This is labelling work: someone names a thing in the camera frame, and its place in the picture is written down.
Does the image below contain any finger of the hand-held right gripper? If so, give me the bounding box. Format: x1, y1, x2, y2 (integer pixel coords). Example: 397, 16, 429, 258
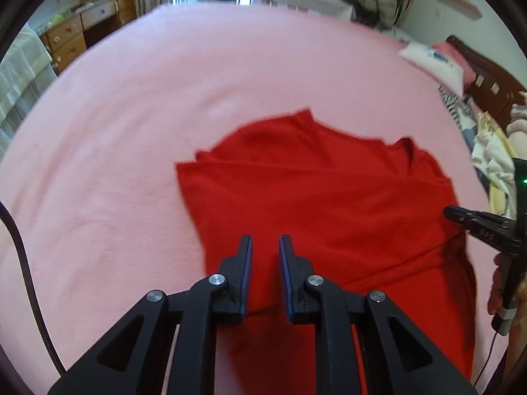
444, 205, 516, 252

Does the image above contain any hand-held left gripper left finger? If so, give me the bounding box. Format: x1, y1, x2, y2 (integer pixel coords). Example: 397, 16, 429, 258
48, 234, 253, 395

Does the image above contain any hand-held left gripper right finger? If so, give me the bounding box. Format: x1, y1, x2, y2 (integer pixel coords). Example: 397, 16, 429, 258
279, 234, 478, 395

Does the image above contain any red long-sleeved shirt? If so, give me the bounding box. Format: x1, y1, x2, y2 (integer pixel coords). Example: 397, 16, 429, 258
176, 108, 478, 395

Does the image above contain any person's right hand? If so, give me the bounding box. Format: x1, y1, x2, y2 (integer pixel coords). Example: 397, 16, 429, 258
487, 252, 509, 316

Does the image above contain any yellow garment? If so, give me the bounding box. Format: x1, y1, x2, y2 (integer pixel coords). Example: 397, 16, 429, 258
478, 111, 517, 217

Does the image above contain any striped cloth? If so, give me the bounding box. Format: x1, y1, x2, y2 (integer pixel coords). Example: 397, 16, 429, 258
437, 86, 474, 136

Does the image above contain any dark wooden headboard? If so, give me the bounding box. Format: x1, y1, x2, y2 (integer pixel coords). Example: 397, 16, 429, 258
447, 35, 527, 132

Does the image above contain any pink pillow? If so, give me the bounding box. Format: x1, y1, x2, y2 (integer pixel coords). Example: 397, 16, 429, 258
432, 42, 478, 91

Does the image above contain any white printed pillow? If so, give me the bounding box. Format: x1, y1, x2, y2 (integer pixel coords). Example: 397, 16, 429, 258
398, 41, 466, 96

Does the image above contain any pink bed blanket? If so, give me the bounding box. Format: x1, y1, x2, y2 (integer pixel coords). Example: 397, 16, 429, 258
0, 3, 507, 395

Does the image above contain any small table with white cloth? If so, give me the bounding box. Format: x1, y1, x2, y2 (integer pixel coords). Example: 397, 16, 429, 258
263, 0, 355, 21

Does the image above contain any white lace furniture cover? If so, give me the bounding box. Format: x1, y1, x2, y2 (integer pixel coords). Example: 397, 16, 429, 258
0, 25, 58, 161

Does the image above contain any wooden desk with drawers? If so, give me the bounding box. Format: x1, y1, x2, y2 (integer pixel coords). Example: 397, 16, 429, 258
41, 0, 138, 75

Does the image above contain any black cable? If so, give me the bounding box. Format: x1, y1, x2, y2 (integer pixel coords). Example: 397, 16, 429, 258
473, 331, 501, 385
0, 201, 67, 375

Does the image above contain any pink wall shelf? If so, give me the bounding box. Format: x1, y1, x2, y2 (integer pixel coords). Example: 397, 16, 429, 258
437, 0, 483, 20

